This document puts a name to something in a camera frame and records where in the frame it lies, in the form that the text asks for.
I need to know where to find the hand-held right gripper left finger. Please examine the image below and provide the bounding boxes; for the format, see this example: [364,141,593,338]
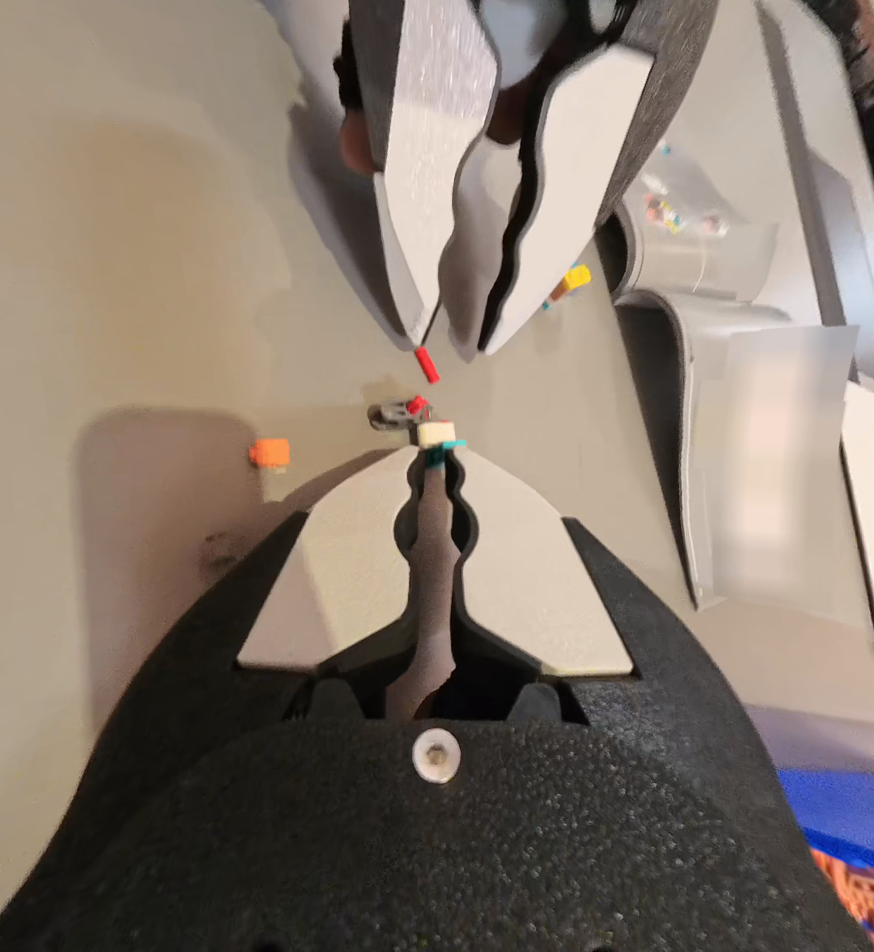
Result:
[237,445,417,674]

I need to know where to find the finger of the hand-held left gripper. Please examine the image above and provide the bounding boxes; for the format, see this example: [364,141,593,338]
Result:
[349,0,501,351]
[437,45,657,361]

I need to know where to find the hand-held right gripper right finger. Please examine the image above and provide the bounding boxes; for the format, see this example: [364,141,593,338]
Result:
[448,445,635,678]

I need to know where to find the small toy brick assembly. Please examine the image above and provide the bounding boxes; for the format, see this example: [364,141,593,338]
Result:
[368,396,469,470]

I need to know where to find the person's left hand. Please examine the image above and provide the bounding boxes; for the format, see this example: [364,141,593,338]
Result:
[333,22,378,176]

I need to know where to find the colourful toy brick build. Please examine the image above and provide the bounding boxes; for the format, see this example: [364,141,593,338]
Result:
[542,264,592,312]

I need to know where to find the grey instruction booklet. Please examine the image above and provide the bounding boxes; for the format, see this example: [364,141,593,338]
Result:
[596,112,865,611]

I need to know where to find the blue plastic bin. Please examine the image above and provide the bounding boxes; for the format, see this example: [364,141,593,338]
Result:
[775,770,874,952]

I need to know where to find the pile of mixed toy bricks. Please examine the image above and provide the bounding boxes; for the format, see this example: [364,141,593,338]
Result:
[809,848,874,952]

